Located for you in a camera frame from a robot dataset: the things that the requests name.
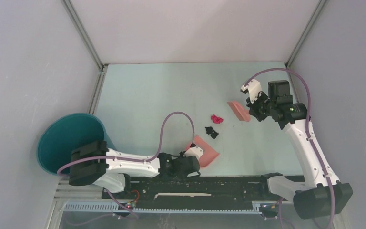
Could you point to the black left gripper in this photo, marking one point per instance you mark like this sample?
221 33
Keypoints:
182 176

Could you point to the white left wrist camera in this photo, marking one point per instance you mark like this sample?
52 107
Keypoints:
193 150

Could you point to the aluminium corner post right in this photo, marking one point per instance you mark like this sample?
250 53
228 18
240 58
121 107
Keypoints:
308 28

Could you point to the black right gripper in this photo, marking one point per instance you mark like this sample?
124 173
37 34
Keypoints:
253 106

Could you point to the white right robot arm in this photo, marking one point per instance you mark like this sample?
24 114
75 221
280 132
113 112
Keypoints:
322 193

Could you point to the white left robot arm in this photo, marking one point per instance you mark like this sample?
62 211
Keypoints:
96 164

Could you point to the magenta paper scrap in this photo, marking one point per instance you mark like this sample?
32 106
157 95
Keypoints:
216 120

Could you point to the black paper scrap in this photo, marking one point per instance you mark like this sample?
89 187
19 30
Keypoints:
209 130
214 135

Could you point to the teal plastic bucket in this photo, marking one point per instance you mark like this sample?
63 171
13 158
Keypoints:
66 134

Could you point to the white cable duct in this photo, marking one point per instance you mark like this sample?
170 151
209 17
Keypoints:
107 207

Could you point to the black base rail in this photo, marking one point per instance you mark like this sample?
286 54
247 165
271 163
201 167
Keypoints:
196 192

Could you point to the aluminium corner post left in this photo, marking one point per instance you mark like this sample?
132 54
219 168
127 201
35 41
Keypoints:
85 38

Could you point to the pink hand brush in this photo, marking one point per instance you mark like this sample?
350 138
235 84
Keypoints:
240 112

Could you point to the aluminium corner post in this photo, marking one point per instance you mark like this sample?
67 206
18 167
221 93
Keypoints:
85 38
308 28

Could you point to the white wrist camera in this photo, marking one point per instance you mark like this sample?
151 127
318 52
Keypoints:
253 88
193 150

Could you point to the pink dustpan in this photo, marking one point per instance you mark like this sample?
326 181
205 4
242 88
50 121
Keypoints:
209 155

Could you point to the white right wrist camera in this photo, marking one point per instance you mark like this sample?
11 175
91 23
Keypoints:
253 88

